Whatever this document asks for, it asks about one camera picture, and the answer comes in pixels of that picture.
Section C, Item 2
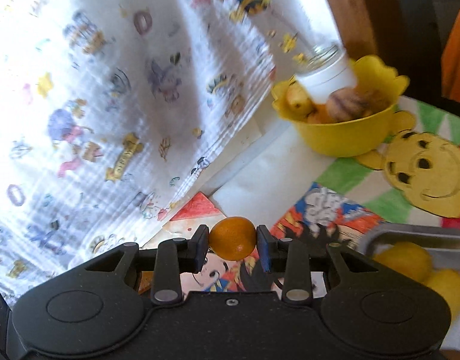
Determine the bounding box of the small orange tangerine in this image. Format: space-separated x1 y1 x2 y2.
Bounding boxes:
209 216 257 261

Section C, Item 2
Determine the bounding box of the yellow orange mango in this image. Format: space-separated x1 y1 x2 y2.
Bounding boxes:
373 241 433 283

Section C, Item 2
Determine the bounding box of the round yellow lemon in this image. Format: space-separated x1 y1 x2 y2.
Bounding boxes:
423 269 460 321

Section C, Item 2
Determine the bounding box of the cartoon drawing table mat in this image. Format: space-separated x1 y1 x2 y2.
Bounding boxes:
143 97 460 292

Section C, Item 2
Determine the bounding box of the yellow plastic bowl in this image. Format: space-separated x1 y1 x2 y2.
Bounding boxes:
271 55 410 158

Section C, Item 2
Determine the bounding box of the yellow apple in bowl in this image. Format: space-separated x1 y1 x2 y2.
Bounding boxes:
285 81 314 117

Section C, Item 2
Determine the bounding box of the metal tray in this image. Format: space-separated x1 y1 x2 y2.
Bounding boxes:
358 222 460 323

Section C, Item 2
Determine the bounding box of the cartoon print white cloth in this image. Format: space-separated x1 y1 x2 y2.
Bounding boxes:
0 0 275 304

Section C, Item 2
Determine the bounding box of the white foam cup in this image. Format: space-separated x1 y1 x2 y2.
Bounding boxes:
295 48 357 104

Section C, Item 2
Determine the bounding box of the glass jar with flowers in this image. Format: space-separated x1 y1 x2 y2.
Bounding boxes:
302 43 341 71

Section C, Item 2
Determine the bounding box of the wooden door frame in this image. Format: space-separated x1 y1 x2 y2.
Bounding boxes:
314 0 392 65

